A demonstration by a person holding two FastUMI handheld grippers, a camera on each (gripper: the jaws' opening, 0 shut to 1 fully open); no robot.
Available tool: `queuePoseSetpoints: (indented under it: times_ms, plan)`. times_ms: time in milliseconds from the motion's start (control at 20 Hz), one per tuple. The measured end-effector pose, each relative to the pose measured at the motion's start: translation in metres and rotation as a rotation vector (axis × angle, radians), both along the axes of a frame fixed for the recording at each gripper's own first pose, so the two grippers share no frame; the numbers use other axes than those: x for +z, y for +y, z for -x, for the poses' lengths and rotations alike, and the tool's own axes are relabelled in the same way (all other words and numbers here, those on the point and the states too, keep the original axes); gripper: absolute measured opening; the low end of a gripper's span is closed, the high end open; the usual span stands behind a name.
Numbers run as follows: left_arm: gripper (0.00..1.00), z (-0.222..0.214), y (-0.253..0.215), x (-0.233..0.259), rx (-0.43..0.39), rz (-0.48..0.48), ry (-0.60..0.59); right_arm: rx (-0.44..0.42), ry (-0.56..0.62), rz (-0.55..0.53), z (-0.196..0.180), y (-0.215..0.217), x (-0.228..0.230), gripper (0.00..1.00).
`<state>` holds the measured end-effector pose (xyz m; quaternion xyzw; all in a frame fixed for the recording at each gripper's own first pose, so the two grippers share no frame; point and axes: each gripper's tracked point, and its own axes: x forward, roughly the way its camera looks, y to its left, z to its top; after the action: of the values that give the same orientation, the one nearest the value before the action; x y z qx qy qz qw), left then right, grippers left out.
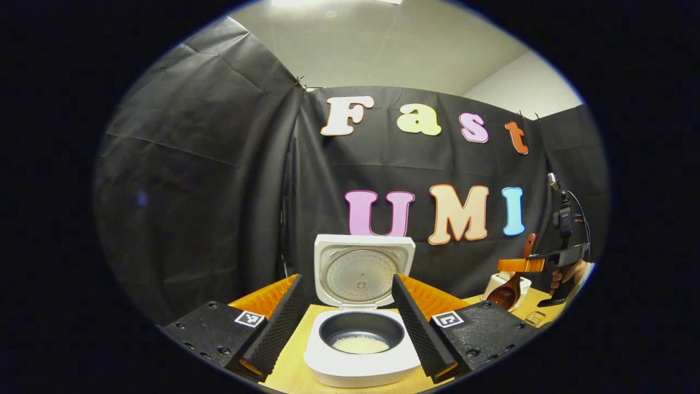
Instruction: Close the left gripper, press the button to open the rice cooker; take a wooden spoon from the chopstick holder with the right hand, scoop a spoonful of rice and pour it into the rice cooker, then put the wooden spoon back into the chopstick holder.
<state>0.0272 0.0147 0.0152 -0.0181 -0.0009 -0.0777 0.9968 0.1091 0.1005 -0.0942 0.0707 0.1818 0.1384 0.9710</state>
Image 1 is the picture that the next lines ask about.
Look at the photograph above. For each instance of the white rice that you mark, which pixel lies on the white rice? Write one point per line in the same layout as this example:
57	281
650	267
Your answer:
361	345

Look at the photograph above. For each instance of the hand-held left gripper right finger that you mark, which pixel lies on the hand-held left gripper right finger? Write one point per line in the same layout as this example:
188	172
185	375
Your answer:
418	334

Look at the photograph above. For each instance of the white toaster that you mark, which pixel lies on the white toaster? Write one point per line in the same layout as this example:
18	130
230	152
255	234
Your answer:
525	284

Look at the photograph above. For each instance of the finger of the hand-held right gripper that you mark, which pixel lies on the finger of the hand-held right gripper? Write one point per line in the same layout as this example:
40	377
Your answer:
519	265

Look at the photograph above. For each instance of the white rice cooker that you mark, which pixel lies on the white rice cooker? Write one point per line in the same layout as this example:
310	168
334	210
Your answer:
355	376

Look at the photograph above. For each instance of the black backdrop cloth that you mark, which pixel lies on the black backdrop cloth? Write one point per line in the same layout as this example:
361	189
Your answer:
191	191

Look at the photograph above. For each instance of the brown wooden spoon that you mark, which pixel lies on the brown wooden spoon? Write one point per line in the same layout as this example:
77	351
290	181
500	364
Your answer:
503	295

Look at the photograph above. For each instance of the ceiling light panel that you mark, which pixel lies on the ceiling light panel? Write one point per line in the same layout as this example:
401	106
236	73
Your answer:
333	3

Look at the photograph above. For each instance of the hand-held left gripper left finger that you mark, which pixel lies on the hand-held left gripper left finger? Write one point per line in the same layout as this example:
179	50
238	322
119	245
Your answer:
278	328

